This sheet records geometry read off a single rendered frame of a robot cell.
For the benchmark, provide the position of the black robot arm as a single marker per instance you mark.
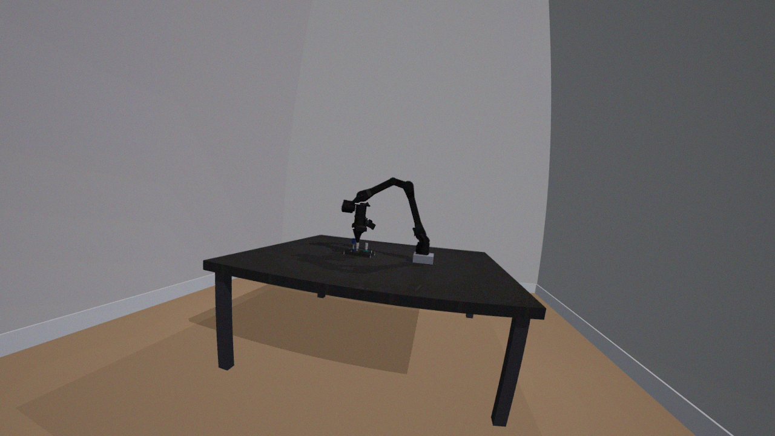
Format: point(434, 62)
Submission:
point(362, 196)

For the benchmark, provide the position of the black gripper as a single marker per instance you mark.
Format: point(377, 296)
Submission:
point(358, 226)

